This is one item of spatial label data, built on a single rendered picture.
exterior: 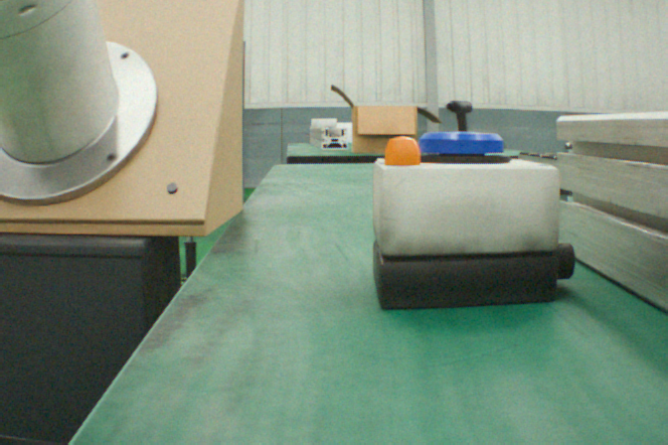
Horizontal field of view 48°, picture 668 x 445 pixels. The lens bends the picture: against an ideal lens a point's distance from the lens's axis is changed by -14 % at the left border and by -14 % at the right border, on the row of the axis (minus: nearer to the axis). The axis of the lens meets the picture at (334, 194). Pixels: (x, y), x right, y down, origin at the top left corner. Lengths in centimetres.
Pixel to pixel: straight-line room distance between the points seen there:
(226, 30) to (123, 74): 10
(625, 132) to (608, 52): 1208
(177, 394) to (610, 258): 25
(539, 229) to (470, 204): 3
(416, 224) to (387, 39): 1130
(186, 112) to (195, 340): 40
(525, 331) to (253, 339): 10
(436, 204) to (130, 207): 33
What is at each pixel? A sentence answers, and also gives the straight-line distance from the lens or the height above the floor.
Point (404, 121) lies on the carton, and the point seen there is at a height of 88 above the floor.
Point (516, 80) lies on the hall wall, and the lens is 1193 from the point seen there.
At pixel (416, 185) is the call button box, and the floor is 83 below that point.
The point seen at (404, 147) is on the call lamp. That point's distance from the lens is 36.
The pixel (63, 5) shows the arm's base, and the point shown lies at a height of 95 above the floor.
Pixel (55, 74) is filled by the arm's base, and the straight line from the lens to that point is 61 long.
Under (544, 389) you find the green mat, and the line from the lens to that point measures 25.
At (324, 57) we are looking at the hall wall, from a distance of 1159.
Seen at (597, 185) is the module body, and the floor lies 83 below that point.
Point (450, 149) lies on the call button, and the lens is 38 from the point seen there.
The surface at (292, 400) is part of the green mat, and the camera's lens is 24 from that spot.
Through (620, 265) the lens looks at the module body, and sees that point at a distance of 40.
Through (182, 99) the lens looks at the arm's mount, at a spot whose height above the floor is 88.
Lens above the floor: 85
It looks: 4 degrees down
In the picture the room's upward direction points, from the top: straight up
